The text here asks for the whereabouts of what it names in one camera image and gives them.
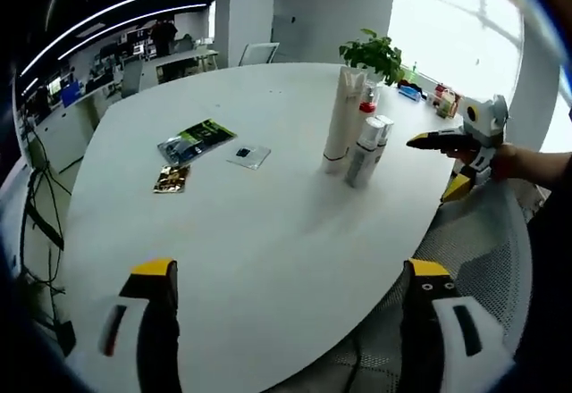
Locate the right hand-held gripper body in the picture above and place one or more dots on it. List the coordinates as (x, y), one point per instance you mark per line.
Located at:
(487, 120)

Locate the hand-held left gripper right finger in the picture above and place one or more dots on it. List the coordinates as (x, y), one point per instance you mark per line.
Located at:
(438, 344)

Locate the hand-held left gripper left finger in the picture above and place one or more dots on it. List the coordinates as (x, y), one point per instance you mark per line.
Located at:
(134, 344)

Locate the white skincare bottle grey print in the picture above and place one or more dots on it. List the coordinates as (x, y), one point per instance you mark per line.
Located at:
(362, 161)

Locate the white skincare bottle red band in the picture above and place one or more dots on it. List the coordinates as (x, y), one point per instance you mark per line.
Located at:
(368, 98)

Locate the white skincare tube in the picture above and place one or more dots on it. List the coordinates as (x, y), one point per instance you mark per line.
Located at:
(342, 129)

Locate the gold skincare sachet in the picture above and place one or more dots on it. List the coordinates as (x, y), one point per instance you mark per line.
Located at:
(172, 178)

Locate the clear skincare sachet dark label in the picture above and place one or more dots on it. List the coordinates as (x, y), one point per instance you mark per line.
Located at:
(248, 154)

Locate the green black skincare sachet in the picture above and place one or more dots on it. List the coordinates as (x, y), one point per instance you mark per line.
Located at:
(196, 140)

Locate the person's right hand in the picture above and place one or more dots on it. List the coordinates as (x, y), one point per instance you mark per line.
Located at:
(511, 163)

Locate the small tan container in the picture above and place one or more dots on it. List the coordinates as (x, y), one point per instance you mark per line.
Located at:
(451, 107)

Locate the red white carton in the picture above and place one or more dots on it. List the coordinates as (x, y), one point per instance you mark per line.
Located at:
(442, 92)

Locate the blue flat object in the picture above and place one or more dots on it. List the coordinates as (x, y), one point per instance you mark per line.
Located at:
(410, 93)

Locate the grey mesh office chair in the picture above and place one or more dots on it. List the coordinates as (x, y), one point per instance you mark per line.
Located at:
(482, 241)

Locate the potted green plant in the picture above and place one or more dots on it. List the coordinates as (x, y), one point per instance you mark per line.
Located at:
(371, 53)

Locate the white office chair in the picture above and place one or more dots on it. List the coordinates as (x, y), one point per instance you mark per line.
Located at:
(259, 52)

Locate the blue crate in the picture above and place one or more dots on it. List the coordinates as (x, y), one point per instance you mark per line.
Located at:
(72, 94)

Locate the pale office desk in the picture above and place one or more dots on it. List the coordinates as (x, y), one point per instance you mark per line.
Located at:
(185, 60)

